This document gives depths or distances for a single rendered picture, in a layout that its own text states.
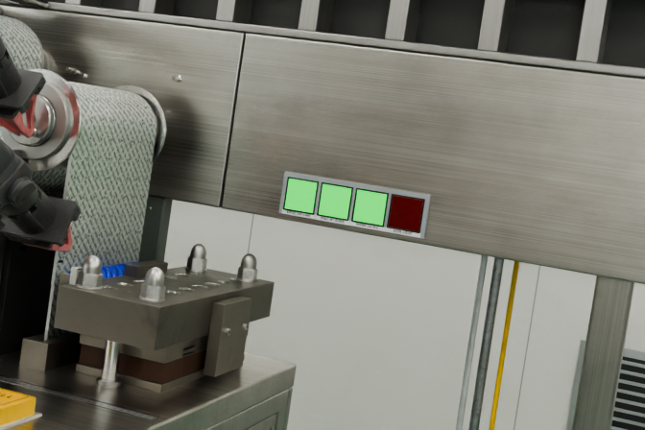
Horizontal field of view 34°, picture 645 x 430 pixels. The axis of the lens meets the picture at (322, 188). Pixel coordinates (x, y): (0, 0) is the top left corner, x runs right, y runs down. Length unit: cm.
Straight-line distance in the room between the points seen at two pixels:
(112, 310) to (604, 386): 82
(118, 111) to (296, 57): 31
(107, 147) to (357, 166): 40
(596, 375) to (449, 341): 231
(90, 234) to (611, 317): 84
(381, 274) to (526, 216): 252
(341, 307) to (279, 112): 250
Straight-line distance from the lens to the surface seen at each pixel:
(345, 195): 168
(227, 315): 157
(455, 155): 164
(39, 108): 153
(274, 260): 426
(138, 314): 143
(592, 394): 180
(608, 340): 178
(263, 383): 165
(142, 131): 169
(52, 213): 147
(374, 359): 416
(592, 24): 163
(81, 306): 148
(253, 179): 174
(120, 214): 167
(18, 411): 131
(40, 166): 155
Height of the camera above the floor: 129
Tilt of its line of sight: 3 degrees down
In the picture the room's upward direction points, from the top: 8 degrees clockwise
